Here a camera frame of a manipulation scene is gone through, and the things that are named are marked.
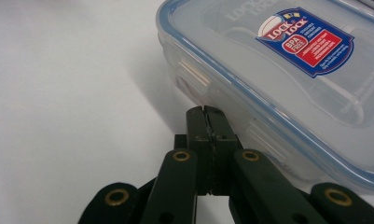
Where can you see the small clear plastic food container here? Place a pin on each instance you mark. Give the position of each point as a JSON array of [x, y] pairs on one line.
[[237, 53]]

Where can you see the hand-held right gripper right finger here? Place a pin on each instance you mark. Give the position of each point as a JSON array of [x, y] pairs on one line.
[[222, 146]]

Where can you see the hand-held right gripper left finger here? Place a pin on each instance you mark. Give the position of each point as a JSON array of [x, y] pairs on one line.
[[203, 149]]

